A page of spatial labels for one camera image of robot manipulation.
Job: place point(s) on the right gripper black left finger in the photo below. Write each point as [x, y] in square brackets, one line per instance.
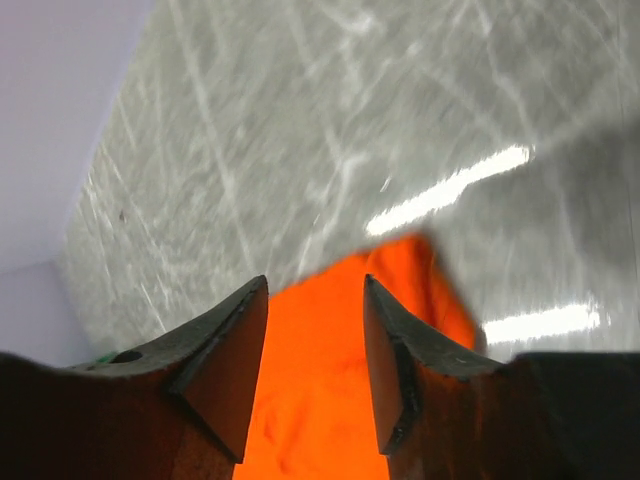
[177, 407]

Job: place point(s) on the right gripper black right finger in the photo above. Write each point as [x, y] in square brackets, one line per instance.
[442, 411]

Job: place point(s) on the orange t-shirt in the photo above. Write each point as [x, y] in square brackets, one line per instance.
[312, 415]

